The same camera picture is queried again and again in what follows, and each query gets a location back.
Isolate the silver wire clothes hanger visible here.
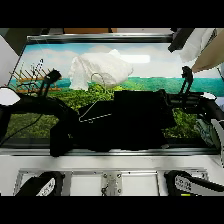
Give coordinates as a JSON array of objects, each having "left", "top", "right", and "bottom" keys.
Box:
[{"left": 78, "top": 72, "right": 115, "bottom": 124}]

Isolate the black garment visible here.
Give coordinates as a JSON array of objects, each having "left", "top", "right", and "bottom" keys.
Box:
[
  {"left": 49, "top": 89, "right": 178, "bottom": 158},
  {"left": 167, "top": 28, "right": 195, "bottom": 54}
]

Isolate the white garment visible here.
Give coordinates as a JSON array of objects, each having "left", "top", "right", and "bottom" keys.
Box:
[
  {"left": 179, "top": 28, "right": 218, "bottom": 63},
  {"left": 68, "top": 49, "right": 135, "bottom": 92}
]

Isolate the tan garment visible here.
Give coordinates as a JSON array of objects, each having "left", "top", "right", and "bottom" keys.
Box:
[{"left": 190, "top": 28, "right": 224, "bottom": 75}]

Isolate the silver frame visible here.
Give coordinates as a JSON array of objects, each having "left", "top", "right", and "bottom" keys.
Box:
[{"left": 0, "top": 32, "right": 224, "bottom": 197}]

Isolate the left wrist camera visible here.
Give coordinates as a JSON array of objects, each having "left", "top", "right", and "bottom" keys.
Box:
[{"left": 37, "top": 68, "right": 63, "bottom": 98}]

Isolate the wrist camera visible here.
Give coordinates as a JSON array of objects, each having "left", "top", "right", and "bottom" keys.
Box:
[
  {"left": 180, "top": 65, "right": 195, "bottom": 96},
  {"left": 37, "top": 68, "right": 63, "bottom": 98}
]

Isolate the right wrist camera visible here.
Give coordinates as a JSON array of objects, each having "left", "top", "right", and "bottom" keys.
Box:
[{"left": 180, "top": 65, "right": 195, "bottom": 96}]

